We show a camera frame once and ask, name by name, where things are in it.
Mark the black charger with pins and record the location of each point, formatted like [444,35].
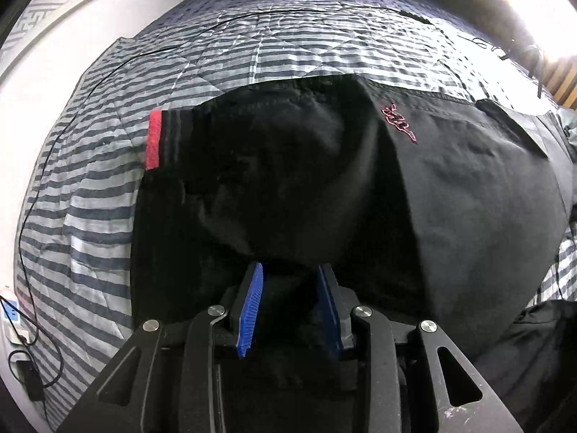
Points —
[31,381]

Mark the white power strip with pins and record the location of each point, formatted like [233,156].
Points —
[11,315]

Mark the wooden slatted panel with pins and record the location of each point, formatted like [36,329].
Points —
[563,81]

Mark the black light stand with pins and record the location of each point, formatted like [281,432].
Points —
[536,65]

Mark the black pants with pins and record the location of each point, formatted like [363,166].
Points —
[315,180]

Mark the black cloth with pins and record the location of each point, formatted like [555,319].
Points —
[532,361]

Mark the grey striped blanket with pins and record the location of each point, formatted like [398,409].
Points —
[90,216]

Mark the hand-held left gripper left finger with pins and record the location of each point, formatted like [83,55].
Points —
[250,311]

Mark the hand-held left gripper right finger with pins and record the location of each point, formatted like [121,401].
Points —
[329,313]

